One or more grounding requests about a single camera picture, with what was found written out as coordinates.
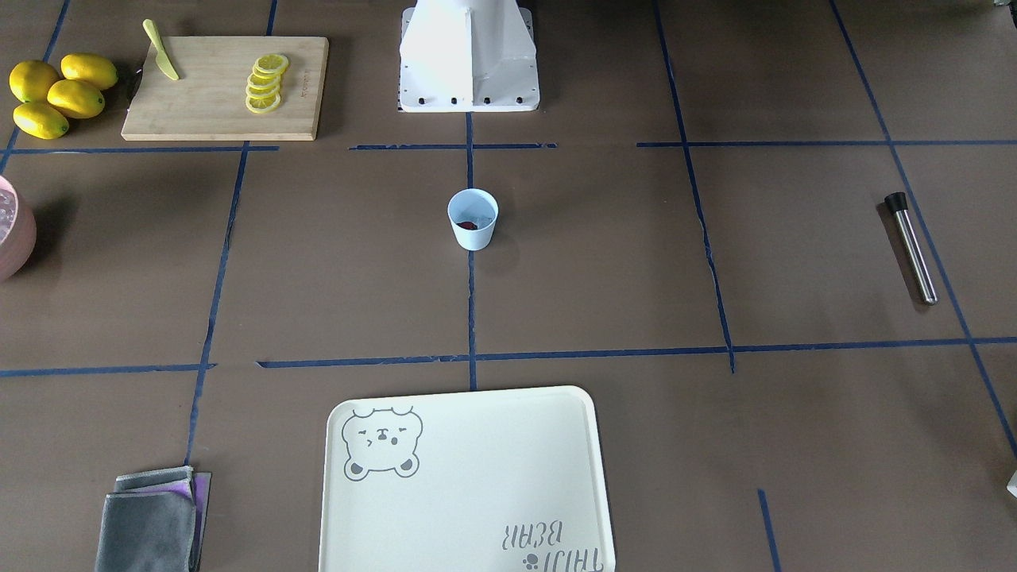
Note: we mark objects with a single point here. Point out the steel muddler black tip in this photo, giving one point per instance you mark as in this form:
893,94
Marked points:
897,205

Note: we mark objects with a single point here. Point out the light blue plastic cup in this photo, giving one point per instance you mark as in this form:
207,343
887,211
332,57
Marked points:
473,214

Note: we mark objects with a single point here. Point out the pink bowl of ice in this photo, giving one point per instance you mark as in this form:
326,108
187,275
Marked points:
18,230

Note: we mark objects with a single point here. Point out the cream bear serving tray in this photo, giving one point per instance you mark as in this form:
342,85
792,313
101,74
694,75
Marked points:
498,480

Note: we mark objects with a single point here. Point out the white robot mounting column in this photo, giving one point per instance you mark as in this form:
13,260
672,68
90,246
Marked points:
468,57

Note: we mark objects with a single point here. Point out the lemon slices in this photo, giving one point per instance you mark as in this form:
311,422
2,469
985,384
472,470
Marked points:
263,87

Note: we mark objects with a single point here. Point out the wooden cutting board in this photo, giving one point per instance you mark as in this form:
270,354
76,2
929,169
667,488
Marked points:
207,102

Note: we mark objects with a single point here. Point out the yellow plastic knife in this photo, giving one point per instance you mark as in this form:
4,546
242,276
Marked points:
162,59

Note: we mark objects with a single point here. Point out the grey purple folded cloth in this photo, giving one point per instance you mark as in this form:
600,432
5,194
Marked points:
154,520

